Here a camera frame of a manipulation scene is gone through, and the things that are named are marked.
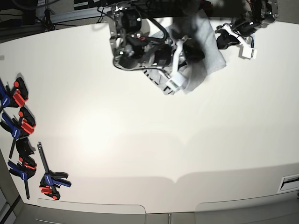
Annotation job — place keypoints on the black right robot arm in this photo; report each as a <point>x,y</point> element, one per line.
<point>139,41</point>

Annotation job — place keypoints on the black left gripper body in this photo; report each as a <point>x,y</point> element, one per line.
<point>225,39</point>

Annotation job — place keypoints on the grey T-shirt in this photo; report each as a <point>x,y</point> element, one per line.
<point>198,27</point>

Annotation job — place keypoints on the white label plate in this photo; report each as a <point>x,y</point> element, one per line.
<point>289,183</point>

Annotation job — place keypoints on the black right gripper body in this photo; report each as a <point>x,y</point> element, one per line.
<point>190,52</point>

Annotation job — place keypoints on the lone blue bar clamp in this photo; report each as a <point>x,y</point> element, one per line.
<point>51,181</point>

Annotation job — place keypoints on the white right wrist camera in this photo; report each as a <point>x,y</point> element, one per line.
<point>176,80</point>

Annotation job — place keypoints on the top blue bar clamp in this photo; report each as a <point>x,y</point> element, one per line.
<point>15,97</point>

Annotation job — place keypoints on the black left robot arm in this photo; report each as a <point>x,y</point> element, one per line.
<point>240,30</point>

